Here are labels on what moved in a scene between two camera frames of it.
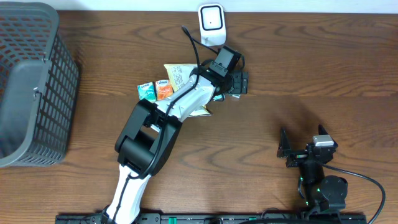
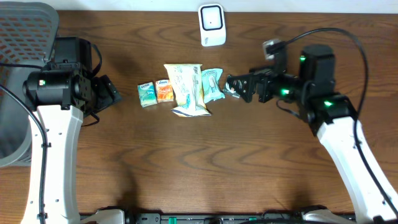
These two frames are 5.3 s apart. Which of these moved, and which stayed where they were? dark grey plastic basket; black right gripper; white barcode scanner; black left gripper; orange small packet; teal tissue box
Moved: black right gripper; black left gripper
Stayed: white barcode scanner; dark grey plastic basket; teal tissue box; orange small packet
